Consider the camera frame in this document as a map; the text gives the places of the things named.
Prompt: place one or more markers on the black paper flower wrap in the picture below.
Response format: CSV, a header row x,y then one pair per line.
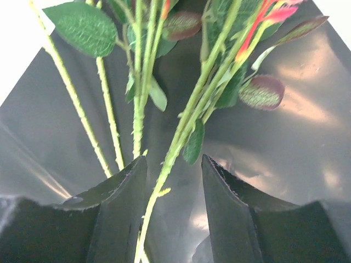
x,y
298,152

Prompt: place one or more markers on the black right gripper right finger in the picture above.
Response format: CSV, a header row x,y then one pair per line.
x,y
248,225

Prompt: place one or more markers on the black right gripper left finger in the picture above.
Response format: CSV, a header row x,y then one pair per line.
x,y
98,225

